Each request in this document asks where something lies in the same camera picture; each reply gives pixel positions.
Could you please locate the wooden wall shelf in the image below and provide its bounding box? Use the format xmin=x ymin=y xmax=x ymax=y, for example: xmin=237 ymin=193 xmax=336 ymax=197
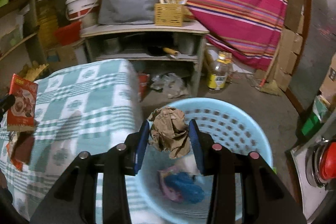
xmin=1 ymin=0 xmax=38 ymax=60

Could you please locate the light blue plastic basket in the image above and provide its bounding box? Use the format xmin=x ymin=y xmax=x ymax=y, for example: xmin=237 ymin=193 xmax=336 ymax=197
xmin=133 ymin=98 xmax=273 ymax=223

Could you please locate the red plastic basin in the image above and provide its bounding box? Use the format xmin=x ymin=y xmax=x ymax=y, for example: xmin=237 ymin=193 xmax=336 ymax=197
xmin=54 ymin=21 xmax=81 ymax=46

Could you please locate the maroon scouring pad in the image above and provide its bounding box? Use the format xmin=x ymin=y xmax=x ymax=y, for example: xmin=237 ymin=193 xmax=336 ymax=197
xmin=7 ymin=131 xmax=35 ymax=169

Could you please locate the straw broom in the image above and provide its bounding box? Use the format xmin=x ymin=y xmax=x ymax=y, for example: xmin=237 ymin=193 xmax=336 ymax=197
xmin=259 ymin=42 xmax=281 ymax=96

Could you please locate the plastic oil bottle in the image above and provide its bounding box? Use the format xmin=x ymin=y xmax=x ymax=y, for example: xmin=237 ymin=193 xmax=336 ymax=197
xmin=207 ymin=51 xmax=232 ymax=93

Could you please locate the green checkered tablecloth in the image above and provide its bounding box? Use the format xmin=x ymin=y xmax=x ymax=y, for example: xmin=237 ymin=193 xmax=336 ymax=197
xmin=1 ymin=59 xmax=161 ymax=223

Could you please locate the yellow utensil basket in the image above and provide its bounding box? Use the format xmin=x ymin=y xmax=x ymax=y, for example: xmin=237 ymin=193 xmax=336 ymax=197
xmin=154 ymin=0 xmax=188 ymax=27

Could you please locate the yellow egg tray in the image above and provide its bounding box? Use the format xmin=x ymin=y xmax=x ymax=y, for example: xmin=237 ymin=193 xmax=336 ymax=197
xmin=18 ymin=61 xmax=49 ymax=82

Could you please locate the blue crumpled wrapper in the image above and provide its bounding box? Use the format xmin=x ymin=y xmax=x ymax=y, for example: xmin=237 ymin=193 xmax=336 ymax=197
xmin=163 ymin=172 xmax=205 ymax=204

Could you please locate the large yellow oil jug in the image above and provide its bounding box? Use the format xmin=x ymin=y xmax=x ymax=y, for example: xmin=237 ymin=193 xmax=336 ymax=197
xmin=36 ymin=0 xmax=59 ymax=51

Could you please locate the grey wooden shelf unit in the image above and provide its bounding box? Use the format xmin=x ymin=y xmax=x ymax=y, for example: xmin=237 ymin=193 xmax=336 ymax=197
xmin=80 ymin=22 xmax=209 ymax=97

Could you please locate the grey cushion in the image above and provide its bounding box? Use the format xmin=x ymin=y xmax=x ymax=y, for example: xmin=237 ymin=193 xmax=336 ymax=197
xmin=98 ymin=0 xmax=159 ymax=25

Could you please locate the white plastic bucket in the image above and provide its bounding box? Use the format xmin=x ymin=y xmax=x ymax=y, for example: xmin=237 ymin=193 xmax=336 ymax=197
xmin=65 ymin=0 xmax=100 ymax=28

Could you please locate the cardboard box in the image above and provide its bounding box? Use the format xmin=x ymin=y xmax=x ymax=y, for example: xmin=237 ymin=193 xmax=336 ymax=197
xmin=46 ymin=39 xmax=88 ymax=72

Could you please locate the wooden handled tool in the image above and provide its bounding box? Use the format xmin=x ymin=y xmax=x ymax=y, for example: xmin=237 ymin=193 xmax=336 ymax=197
xmin=163 ymin=47 xmax=181 ymax=59

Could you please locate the brown paper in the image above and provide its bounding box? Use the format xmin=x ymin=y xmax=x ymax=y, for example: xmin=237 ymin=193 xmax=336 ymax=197
xmin=148 ymin=107 xmax=191 ymax=159

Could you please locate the red food box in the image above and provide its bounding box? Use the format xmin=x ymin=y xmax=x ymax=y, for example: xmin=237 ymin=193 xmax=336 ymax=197
xmin=7 ymin=74 xmax=38 ymax=132

